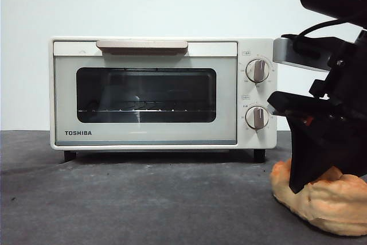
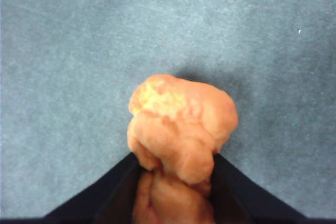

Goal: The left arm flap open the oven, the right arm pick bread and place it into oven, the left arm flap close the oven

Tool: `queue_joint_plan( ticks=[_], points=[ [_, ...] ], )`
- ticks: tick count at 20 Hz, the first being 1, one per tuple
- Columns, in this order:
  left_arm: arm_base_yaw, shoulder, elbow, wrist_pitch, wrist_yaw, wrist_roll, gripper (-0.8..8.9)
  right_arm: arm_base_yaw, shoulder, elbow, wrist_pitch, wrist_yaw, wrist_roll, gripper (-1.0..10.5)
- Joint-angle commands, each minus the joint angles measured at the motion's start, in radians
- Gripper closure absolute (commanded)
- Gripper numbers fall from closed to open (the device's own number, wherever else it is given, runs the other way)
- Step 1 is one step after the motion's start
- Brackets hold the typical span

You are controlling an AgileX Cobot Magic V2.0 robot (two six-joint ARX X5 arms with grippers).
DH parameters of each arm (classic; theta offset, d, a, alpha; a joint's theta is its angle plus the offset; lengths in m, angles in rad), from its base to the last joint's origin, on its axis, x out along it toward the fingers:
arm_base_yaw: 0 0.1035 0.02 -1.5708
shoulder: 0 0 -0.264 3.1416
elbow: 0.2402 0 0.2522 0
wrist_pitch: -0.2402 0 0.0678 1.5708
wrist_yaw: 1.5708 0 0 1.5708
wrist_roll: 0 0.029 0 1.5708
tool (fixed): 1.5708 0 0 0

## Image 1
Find dark grey table cloth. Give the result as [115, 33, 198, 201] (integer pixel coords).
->
[0, 130, 367, 245]

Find beige oven knob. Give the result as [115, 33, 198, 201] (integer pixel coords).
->
[245, 59, 271, 84]
[245, 106, 271, 130]

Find thin black cable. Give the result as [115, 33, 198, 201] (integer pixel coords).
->
[292, 18, 359, 56]

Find glass oven door beige handle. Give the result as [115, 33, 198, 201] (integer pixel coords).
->
[53, 40, 238, 146]

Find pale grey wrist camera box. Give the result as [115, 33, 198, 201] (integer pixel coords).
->
[272, 36, 335, 73]

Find metal wire oven rack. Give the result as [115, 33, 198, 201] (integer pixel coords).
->
[79, 100, 190, 113]

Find golden bread loaf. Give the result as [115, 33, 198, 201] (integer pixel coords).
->
[270, 160, 367, 238]

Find white Toshiba toaster oven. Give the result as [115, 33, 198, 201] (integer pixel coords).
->
[48, 36, 279, 163]

